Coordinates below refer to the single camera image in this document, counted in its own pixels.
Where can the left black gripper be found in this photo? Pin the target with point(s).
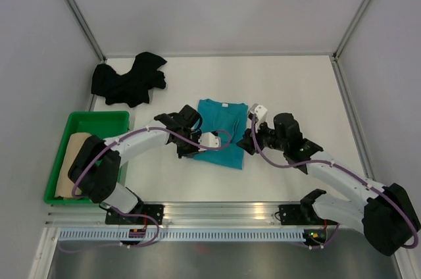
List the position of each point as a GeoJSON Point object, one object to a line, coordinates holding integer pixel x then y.
{"type": "Point", "coordinates": [182, 153]}

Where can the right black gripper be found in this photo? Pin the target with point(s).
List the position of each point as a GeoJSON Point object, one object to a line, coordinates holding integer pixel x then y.
{"type": "Point", "coordinates": [247, 143]}

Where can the teal t-shirt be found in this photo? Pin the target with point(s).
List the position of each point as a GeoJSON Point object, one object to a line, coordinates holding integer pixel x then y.
{"type": "Point", "coordinates": [231, 118]}

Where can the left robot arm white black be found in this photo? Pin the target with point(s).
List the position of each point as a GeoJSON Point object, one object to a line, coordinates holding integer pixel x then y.
{"type": "Point", "coordinates": [96, 167]}

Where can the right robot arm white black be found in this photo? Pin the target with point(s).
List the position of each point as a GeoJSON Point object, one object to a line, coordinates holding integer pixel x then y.
{"type": "Point", "coordinates": [384, 215]}

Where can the black t-shirt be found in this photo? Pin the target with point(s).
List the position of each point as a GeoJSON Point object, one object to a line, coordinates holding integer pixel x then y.
{"type": "Point", "coordinates": [131, 88]}

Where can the green plastic tray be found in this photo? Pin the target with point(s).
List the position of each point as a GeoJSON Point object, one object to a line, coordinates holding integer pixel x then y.
{"type": "Point", "coordinates": [103, 124]}

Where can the rolled beige t-shirt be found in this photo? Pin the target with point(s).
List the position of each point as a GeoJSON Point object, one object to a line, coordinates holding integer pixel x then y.
{"type": "Point", "coordinates": [65, 185]}

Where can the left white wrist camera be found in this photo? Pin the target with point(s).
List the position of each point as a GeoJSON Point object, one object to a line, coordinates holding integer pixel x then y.
{"type": "Point", "coordinates": [208, 140]}

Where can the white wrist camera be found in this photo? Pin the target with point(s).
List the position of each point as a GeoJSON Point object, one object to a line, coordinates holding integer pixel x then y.
{"type": "Point", "coordinates": [208, 140]}
{"type": "Point", "coordinates": [259, 113]}

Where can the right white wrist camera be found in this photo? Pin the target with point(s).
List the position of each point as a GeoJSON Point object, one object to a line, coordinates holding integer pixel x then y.
{"type": "Point", "coordinates": [259, 113]}

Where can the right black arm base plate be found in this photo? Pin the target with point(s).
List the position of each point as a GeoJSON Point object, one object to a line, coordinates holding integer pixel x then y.
{"type": "Point", "coordinates": [291, 215]}

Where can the aluminium frame rail front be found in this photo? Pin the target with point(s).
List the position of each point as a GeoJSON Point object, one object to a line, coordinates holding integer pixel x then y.
{"type": "Point", "coordinates": [178, 215]}

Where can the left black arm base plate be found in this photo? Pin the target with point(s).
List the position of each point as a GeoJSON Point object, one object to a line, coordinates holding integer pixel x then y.
{"type": "Point", "coordinates": [138, 216]}

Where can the white slotted cable duct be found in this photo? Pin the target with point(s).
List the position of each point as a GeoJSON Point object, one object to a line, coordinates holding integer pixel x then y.
{"type": "Point", "coordinates": [189, 234]}

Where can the right aluminium corner post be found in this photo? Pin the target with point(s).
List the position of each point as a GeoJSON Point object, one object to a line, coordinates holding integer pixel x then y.
{"type": "Point", "coordinates": [356, 19]}

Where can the aluminium corner post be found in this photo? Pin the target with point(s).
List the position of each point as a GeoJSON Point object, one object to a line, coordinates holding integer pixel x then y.
{"type": "Point", "coordinates": [86, 30]}
{"type": "Point", "coordinates": [356, 19]}

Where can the left aluminium corner post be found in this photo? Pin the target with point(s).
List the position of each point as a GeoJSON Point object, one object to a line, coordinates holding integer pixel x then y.
{"type": "Point", "coordinates": [86, 30]}

